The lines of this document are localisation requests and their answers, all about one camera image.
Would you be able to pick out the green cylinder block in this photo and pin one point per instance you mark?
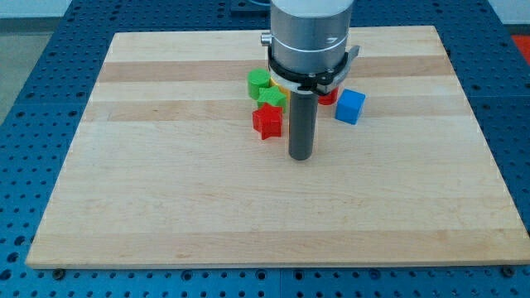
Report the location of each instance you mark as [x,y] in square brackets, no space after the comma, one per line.
[257,79]

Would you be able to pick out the red cylinder block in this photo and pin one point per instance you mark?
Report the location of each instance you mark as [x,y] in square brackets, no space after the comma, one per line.
[330,98]

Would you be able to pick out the yellow block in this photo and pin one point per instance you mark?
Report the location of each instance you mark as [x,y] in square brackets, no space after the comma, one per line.
[285,91]

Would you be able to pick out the red star block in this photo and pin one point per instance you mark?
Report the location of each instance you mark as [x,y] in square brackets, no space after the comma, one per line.
[267,120]

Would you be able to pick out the blue cube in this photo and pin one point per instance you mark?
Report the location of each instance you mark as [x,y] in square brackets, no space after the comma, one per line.
[349,106]

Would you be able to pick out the green star block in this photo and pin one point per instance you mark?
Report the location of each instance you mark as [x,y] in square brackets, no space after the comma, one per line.
[273,96]

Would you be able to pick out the wooden board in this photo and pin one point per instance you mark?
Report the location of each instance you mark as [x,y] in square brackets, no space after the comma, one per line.
[166,171]

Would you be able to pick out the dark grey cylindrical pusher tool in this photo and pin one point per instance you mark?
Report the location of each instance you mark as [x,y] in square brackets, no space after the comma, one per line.
[302,123]

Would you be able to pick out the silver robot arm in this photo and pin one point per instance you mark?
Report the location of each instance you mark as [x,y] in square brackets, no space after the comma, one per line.
[309,36]

